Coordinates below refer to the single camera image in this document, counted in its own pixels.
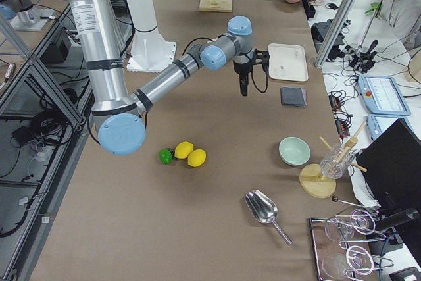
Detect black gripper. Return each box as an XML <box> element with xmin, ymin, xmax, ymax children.
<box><xmin>233</xmin><ymin>49</ymin><xmax>269</xmax><ymax>97</ymax></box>

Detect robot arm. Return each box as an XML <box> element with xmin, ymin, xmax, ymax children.
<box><xmin>66</xmin><ymin>0</ymin><xmax>269</xmax><ymax>155</ymax></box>

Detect cream rabbit tray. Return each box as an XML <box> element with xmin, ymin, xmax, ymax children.
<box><xmin>268</xmin><ymin>43</ymin><xmax>309</xmax><ymax>82</ymax></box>

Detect bamboo cutting board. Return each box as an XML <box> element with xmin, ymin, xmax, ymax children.
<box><xmin>199</xmin><ymin>0</ymin><xmax>233</xmax><ymax>13</ymax></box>

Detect grey folded cloth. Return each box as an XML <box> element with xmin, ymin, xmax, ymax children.
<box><xmin>280</xmin><ymin>86</ymin><xmax>307</xmax><ymax>107</ymax></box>

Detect mint green bowl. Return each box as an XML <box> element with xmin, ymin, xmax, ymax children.
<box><xmin>278</xmin><ymin>136</ymin><xmax>310</xmax><ymax>166</ymax></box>

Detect yellow lemon far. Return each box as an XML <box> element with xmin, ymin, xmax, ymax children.
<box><xmin>187</xmin><ymin>149</ymin><xmax>207</xmax><ymax>168</ymax></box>

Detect yellow lemon near lime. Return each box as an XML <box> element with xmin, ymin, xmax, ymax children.
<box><xmin>174</xmin><ymin>141</ymin><xmax>194</xmax><ymax>159</ymax></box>

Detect green lime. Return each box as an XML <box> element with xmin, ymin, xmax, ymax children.
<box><xmin>159</xmin><ymin>148</ymin><xmax>174</xmax><ymax>165</ymax></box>

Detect glass cup on stand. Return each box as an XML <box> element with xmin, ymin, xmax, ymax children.
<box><xmin>320</xmin><ymin>143</ymin><xmax>355</xmax><ymax>179</ymax></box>

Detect wooden cup stand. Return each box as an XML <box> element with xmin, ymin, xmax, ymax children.
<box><xmin>299</xmin><ymin>121</ymin><xmax>367</xmax><ymax>198</ymax></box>

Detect steel metal scoop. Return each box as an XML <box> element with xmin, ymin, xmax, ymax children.
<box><xmin>244</xmin><ymin>190</ymin><xmax>293</xmax><ymax>245</ymax></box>

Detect blue teach pendant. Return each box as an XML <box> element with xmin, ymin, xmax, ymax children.
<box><xmin>357</xmin><ymin>75</ymin><xmax>411</xmax><ymax>116</ymax></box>
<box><xmin>366</xmin><ymin>114</ymin><xmax>398</xmax><ymax>141</ymax></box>

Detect black monitor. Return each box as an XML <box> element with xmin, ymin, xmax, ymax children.
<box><xmin>357</xmin><ymin>119</ymin><xmax>420</xmax><ymax>211</ymax></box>

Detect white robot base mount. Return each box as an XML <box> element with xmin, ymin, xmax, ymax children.
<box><xmin>126</xmin><ymin>0</ymin><xmax>176</xmax><ymax>72</ymax></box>

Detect aluminium frame post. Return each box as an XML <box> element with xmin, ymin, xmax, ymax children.
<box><xmin>314</xmin><ymin>0</ymin><xmax>355</xmax><ymax>69</ymax></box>

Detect black wire glass rack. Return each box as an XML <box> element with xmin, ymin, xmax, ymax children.
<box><xmin>309</xmin><ymin>209</ymin><xmax>394</xmax><ymax>280</ymax></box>

